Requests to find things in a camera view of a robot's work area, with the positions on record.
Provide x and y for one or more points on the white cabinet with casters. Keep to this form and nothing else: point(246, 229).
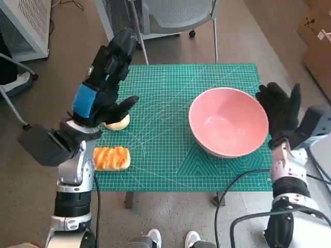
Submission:
point(116, 13)

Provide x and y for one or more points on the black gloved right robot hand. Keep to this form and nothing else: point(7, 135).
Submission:
point(282, 116)

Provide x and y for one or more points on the round toy bread bun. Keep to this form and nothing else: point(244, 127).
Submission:
point(119, 125)

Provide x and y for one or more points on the dark table leg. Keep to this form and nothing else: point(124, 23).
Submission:
point(129, 200)
point(219, 199)

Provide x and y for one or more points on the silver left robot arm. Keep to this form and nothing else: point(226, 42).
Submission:
point(72, 170)

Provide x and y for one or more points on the grey mesh chair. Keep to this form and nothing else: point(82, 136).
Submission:
point(178, 13)

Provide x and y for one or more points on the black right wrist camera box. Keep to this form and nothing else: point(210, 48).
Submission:
point(315, 121)

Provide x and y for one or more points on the green cutting mat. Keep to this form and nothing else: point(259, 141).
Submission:
point(160, 116)

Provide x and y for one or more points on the rectangular striped toy bread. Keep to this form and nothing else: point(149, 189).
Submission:
point(111, 158)

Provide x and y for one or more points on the person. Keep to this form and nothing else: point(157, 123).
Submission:
point(7, 67)

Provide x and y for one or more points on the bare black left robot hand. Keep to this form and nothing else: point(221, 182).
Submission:
point(106, 77)

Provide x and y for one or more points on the white grey foot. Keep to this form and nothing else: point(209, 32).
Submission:
point(154, 237)
point(192, 239)

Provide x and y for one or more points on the grey metal chair frame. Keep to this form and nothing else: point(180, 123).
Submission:
point(13, 108)

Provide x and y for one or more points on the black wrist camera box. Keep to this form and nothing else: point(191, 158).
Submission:
point(44, 147)
point(315, 121)

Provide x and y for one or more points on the white perforated metal cabinet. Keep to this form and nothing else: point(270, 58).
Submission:
point(28, 23)

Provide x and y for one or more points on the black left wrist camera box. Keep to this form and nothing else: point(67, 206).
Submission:
point(44, 147)

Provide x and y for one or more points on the pink bowl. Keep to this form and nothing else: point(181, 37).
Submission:
point(227, 121)

